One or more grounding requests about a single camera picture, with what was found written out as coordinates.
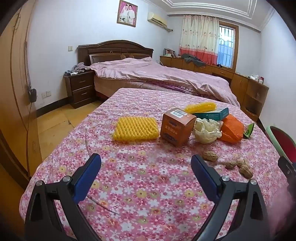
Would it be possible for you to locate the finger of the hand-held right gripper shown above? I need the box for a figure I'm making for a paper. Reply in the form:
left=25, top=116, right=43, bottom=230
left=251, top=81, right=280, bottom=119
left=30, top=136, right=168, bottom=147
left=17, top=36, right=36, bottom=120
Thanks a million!
left=277, top=156, right=296, bottom=179

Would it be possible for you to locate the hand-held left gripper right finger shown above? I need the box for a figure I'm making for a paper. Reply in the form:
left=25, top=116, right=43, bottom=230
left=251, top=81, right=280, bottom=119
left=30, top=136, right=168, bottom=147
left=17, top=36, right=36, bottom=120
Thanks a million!
left=191, top=154, right=270, bottom=241

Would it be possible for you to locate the pink checked duvet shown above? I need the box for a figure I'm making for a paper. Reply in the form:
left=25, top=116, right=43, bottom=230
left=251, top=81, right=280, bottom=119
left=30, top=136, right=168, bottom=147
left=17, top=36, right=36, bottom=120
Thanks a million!
left=90, top=57, right=241, bottom=107

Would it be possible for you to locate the teal cardboard box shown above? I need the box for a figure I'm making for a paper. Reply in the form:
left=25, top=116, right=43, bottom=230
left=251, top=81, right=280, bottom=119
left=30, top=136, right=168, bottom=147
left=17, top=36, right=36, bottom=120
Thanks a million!
left=193, top=108, right=229, bottom=121

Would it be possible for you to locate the wall air conditioner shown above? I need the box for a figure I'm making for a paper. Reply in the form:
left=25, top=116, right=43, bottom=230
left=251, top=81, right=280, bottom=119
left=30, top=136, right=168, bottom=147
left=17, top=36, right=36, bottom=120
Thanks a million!
left=147, top=12, right=168, bottom=29

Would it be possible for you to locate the pink floral sheet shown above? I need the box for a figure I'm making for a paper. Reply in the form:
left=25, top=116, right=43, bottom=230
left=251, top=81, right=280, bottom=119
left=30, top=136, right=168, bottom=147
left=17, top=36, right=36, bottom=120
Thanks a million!
left=20, top=88, right=296, bottom=241

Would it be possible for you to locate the dark wooden nightstand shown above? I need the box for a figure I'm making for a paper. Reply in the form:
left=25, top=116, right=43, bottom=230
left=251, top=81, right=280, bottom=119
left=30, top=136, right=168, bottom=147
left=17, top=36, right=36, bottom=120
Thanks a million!
left=63, top=70, right=96, bottom=109

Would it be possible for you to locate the light wooden wardrobe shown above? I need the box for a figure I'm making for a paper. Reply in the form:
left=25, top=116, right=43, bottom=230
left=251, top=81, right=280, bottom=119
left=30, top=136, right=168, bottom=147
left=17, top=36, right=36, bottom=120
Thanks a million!
left=0, top=0, right=44, bottom=188

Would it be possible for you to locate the orange foam net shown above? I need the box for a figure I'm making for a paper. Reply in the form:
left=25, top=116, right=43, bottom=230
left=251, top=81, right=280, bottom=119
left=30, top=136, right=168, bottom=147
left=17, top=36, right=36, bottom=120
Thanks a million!
left=220, top=114, right=245, bottom=142

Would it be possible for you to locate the pile of pale clothes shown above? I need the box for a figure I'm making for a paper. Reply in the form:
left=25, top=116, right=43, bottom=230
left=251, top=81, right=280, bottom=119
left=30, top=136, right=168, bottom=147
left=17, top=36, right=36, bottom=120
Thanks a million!
left=72, top=62, right=90, bottom=73

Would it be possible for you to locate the barred window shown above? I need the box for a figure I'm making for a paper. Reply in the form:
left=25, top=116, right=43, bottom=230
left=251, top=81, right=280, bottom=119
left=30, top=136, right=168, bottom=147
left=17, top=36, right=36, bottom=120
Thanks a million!
left=217, top=22, right=238, bottom=69

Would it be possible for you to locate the green snack packet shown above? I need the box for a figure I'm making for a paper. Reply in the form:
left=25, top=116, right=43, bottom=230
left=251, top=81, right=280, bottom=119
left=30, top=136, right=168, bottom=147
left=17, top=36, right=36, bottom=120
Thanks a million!
left=242, top=122, right=255, bottom=139

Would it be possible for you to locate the long wooden cabinet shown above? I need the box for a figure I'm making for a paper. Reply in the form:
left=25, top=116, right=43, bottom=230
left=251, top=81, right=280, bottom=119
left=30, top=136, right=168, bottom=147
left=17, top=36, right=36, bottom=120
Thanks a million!
left=159, top=56, right=270, bottom=122

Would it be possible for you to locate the thin black cable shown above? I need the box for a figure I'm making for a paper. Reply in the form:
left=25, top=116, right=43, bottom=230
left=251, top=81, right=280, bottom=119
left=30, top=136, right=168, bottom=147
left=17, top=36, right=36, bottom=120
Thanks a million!
left=24, top=102, right=33, bottom=176

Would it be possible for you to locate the framed wall photo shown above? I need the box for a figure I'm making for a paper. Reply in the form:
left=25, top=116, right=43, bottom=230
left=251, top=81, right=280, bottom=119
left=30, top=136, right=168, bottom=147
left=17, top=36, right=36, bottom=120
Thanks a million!
left=117, top=0, right=138, bottom=28

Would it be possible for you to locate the white plastic bag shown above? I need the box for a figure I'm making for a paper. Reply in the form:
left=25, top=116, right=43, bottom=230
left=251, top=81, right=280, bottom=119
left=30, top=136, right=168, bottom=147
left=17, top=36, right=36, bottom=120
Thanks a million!
left=193, top=118, right=223, bottom=144

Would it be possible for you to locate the brown cardboard box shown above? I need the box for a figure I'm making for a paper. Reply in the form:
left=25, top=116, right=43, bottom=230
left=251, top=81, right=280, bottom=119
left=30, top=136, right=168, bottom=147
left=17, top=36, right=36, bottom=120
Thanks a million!
left=160, top=108, right=196, bottom=147

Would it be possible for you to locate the yellow foam net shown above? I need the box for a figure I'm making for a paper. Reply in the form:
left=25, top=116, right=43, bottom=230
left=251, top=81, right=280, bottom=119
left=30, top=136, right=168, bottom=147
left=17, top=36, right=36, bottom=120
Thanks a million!
left=185, top=102, right=216, bottom=114
left=112, top=116, right=159, bottom=141

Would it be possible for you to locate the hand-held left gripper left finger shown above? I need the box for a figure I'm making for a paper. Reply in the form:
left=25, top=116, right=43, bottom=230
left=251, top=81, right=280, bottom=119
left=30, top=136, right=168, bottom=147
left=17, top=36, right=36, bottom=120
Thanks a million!
left=24, top=153, right=102, bottom=241

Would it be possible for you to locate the grey clothes heap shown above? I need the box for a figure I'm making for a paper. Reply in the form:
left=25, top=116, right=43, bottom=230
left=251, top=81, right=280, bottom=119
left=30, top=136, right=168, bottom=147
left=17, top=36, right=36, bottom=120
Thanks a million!
left=181, top=54, right=206, bottom=67

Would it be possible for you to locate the dark wooden bed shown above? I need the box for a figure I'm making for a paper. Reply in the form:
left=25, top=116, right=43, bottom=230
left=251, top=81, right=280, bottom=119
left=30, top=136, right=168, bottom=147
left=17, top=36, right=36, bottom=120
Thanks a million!
left=77, top=40, right=241, bottom=108

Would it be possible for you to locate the white and red curtain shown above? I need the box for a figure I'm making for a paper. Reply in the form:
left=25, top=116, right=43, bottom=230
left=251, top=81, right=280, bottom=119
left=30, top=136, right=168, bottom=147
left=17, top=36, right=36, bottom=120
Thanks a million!
left=179, top=14, right=220, bottom=66

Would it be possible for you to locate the red bucket with green rim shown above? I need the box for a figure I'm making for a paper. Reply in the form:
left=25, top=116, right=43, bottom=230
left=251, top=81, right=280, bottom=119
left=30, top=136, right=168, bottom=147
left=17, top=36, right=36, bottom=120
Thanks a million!
left=266, top=126, right=296, bottom=163

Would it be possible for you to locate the thin dark stick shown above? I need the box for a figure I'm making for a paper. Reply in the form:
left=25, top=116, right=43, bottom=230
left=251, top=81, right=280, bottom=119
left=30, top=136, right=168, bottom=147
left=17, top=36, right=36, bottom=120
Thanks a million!
left=87, top=196, right=118, bottom=215

